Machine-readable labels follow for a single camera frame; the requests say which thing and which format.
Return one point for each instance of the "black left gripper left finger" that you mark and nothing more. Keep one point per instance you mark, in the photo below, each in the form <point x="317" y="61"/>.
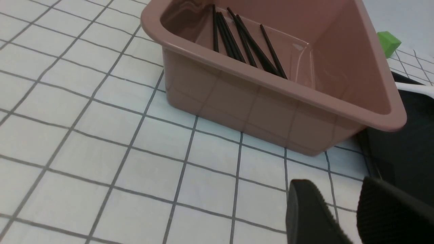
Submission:
<point x="308" y="218"/>

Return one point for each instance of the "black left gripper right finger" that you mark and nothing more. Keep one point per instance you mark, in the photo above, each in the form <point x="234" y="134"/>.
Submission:
<point x="388" y="215"/>

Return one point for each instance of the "black plastic tray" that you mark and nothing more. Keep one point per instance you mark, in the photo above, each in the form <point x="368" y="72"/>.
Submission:
<point x="404" y="158"/>

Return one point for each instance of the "white spoon left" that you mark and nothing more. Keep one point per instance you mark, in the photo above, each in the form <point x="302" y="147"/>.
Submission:
<point x="414" y="88"/>

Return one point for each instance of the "pink plastic bin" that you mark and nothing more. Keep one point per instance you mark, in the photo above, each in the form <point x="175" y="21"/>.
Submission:
<point x="337" y="75"/>

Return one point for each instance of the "black chopstick rightmost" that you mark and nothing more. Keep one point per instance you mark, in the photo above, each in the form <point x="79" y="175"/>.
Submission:
<point x="274" y="56"/>

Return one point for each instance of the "black chopstick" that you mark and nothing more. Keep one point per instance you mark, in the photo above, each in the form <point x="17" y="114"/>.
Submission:
<point x="274" y="56"/>
<point x="243" y="38"/>
<point x="232" y="41"/>
<point x="215" y="29"/>
<point x="224" y="32"/>

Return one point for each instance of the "black chopstick diagonal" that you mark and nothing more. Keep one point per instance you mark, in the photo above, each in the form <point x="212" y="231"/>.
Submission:
<point x="263" y="59"/>

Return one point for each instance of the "green cube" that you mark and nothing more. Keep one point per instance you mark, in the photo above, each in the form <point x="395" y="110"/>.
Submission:
<point x="389" y="43"/>

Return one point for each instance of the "black chopstick leftmost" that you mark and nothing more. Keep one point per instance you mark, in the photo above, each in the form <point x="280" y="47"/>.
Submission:
<point x="215" y="29"/>

